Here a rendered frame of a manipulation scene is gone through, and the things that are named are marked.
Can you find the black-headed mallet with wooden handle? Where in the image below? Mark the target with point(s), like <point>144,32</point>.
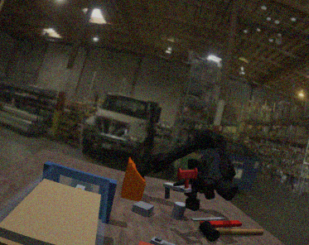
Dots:
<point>214,233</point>

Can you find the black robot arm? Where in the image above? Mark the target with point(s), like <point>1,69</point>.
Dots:
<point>206,139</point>

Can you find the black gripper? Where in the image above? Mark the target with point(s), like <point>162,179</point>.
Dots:
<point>193,203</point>

